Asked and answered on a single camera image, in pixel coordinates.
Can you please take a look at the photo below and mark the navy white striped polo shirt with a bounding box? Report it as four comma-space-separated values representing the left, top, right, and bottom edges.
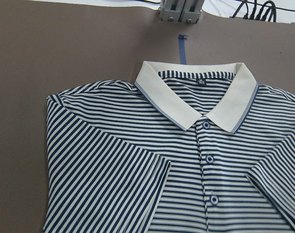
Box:
43, 62, 295, 233

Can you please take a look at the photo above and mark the aluminium frame post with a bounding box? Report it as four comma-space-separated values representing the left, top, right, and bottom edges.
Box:
158, 0, 205, 24

